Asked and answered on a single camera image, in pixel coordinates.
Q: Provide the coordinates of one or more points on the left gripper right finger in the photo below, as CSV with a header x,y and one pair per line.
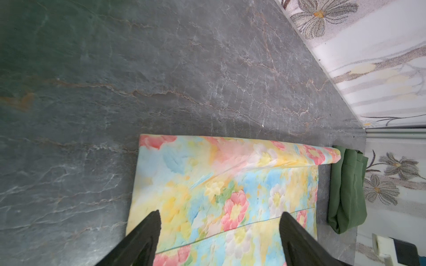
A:
x,y
300,248

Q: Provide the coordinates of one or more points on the green skirt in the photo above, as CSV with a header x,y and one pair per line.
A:
x,y
347,204

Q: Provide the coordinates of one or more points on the floral pastel skirt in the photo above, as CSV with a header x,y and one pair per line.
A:
x,y
220,199

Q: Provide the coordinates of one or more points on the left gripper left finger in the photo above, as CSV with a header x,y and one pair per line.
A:
x,y
138,248

